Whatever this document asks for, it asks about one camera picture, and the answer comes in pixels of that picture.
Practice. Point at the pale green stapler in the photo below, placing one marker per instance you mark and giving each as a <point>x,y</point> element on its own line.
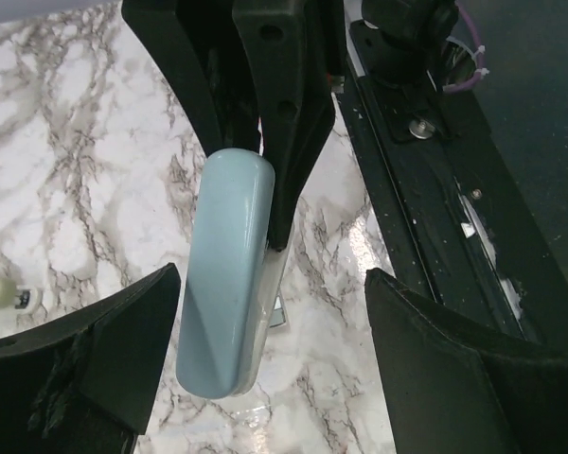
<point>18,298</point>

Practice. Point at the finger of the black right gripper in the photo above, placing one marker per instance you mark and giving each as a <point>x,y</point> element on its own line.
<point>197,47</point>
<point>286,47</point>

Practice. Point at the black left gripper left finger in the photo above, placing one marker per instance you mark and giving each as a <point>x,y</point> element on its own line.
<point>86,382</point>

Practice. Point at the light blue stapler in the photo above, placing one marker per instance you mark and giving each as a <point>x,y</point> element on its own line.
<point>233,277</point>

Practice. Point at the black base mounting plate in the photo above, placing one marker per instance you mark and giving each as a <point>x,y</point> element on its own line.
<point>471,189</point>

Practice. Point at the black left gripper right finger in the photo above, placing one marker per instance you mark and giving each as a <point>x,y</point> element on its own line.
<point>452,385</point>

